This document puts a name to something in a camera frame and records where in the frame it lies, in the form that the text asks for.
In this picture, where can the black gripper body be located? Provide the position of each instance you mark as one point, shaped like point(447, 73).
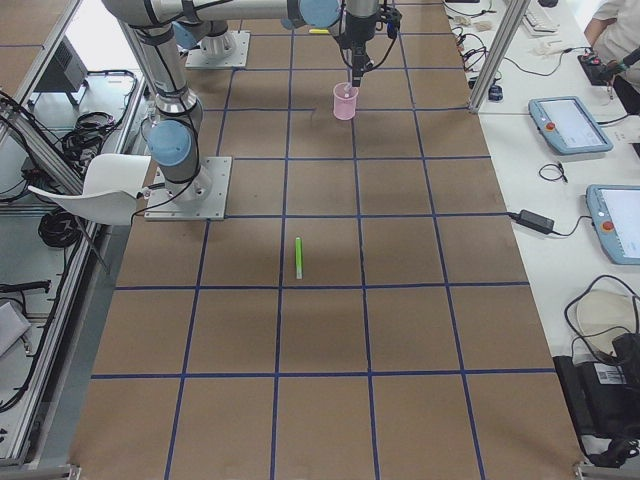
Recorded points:
point(356, 39)

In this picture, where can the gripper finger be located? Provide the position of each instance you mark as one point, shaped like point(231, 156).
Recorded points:
point(356, 76)

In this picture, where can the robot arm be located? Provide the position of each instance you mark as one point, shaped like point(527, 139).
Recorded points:
point(352, 23)
point(173, 141)

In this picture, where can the pink mesh cup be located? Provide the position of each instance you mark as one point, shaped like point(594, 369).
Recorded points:
point(344, 108)

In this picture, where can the green pen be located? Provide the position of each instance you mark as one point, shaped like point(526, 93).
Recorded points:
point(299, 265)

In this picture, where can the upper blue teach pendant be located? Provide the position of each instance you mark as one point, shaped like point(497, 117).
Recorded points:
point(567, 126)

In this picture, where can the blue teach pendant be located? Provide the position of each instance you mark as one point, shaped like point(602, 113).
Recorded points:
point(615, 213)
point(567, 126)

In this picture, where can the black power adapter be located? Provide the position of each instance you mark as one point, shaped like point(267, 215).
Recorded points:
point(533, 221)

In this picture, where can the person in white shirt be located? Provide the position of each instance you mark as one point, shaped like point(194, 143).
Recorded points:
point(613, 33)

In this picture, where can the white chair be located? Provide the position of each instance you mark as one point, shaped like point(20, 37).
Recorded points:
point(110, 189)

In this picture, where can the lower blue teach pendant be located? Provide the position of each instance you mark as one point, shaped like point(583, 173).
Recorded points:
point(615, 213)

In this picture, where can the black device on table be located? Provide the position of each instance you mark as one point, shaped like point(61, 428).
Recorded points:
point(603, 400)

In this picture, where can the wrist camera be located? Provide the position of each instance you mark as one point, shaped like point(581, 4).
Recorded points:
point(391, 19)

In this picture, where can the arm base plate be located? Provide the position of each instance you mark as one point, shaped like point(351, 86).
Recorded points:
point(226, 51)
point(205, 198)

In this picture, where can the aluminium frame post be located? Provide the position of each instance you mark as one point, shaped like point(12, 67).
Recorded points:
point(505, 33)

